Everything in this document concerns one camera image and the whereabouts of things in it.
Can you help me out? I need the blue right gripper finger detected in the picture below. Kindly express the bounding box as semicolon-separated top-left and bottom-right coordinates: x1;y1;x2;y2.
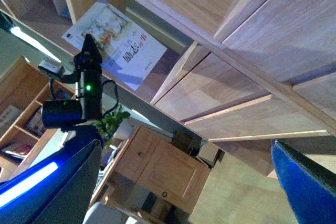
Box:
271;140;335;223

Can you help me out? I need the black looping cable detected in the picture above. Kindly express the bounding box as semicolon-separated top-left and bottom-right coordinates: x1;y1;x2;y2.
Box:
101;79;119;116

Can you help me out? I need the background wooden bookshelf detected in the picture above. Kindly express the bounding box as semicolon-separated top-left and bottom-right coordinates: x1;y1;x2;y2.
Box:
0;56;76;183

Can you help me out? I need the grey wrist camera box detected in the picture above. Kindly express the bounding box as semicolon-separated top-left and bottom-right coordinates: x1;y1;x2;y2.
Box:
38;59;65;80

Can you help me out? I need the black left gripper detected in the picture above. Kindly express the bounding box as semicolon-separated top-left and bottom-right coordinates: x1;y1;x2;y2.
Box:
74;34;102;121

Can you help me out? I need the light wooden bookshelf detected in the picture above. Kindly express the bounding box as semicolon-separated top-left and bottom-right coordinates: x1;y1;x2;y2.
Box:
1;0;335;175

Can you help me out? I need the small wooden cabinet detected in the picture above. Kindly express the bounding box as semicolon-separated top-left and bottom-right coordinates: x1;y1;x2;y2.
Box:
89;125;211;214

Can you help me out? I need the beige box on floor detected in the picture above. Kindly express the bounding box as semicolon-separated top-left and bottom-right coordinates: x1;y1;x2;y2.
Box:
197;142;221;167

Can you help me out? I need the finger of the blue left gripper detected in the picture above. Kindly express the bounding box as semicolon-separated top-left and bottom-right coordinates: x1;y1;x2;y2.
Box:
1;140;102;223

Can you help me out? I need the white illustrated paperback book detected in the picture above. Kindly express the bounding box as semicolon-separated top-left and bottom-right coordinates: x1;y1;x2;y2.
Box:
62;0;167;91

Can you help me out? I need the green potted plant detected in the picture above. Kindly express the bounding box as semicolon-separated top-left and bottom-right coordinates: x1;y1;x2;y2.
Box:
92;105;131;148

